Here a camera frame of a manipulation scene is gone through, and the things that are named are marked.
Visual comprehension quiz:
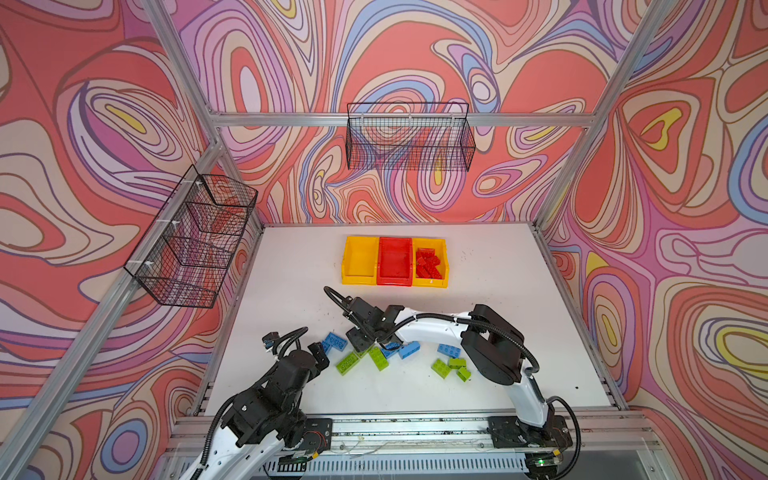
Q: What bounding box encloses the yellow plastic bin right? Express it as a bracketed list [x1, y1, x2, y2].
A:
[412, 238, 450, 289]

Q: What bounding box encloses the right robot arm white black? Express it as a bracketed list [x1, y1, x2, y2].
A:
[324, 286, 582, 451]

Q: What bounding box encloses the red plastic bin middle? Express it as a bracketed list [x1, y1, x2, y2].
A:
[376, 237, 413, 287]

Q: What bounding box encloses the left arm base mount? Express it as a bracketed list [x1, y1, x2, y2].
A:
[284, 417, 333, 457]

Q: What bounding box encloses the blue lego brick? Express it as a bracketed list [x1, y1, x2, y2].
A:
[322, 332, 348, 353]
[381, 343, 402, 359]
[398, 341, 421, 360]
[437, 344, 461, 359]

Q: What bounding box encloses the black wire basket wall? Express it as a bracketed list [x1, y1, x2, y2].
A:
[123, 166, 258, 309]
[345, 100, 476, 172]

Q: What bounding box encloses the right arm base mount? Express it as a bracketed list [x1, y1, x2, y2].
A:
[487, 415, 573, 450]

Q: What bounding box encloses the pile of red legos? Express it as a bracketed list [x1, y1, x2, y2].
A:
[416, 248, 444, 280]

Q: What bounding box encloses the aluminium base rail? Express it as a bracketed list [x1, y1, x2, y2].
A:
[157, 410, 677, 479]

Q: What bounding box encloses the green lego brick right small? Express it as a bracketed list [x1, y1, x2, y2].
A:
[448, 358, 467, 369]

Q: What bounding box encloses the black wire basket back wall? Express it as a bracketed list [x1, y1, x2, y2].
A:
[345, 100, 476, 172]

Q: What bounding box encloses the yellow plastic bin left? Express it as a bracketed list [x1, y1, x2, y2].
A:
[341, 236, 379, 286]

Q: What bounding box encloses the green lego brick right large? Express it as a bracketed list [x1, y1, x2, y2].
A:
[431, 359, 452, 379]

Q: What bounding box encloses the yellow plastic bin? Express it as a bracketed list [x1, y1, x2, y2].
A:
[341, 236, 379, 286]
[412, 238, 450, 289]

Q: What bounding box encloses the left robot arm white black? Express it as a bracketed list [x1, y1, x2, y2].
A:
[180, 327, 333, 479]

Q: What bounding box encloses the green lego brick middle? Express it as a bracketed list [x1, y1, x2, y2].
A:
[368, 347, 389, 372]

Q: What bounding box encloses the black wire basket left wall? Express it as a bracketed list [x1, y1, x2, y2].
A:
[123, 166, 258, 309]

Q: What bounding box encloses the green lego brick right lower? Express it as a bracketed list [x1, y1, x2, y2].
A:
[456, 367, 471, 382]

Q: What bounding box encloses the green lego brick far left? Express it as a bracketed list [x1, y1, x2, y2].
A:
[336, 352, 360, 376]

